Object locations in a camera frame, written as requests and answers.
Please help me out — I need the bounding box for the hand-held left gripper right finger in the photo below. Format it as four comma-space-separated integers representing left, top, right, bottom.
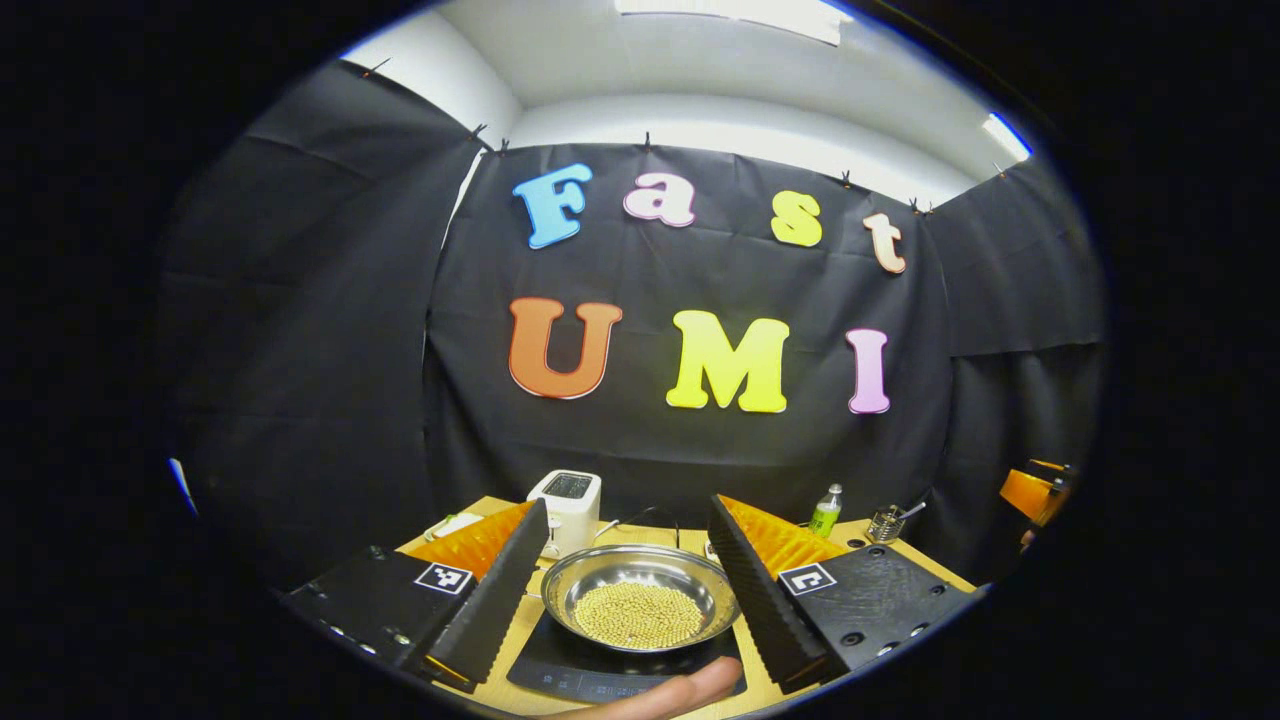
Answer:
706, 492, 987, 697

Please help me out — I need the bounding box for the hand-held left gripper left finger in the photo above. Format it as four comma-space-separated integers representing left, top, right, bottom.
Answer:
279, 497, 552, 693

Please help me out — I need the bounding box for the black induction cooktop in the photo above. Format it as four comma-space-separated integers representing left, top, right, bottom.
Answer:
506, 600, 750, 707

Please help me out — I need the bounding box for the stainless steel pot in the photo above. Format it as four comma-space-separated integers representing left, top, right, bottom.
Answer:
540, 544, 742, 655

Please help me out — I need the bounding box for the green label drink bottle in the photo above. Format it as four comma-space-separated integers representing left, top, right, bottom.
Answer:
807, 483, 845, 540

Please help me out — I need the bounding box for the white toaster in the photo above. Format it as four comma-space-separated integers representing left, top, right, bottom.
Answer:
526, 469, 604, 560

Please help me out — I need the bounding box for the pile of soybeans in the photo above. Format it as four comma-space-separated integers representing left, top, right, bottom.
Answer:
571, 582, 707, 650

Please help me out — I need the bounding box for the black backdrop cloth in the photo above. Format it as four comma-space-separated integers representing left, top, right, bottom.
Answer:
160, 60, 1111, 591

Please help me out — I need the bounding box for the small ceiling light panel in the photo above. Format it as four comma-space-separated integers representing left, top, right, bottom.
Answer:
981, 111, 1034, 162

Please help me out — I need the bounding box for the large ceiling light panel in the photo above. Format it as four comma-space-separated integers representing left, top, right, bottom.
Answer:
614, 0, 852, 47

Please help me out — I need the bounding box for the toaster power cable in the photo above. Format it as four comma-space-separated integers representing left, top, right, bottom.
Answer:
599, 506, 682, 550

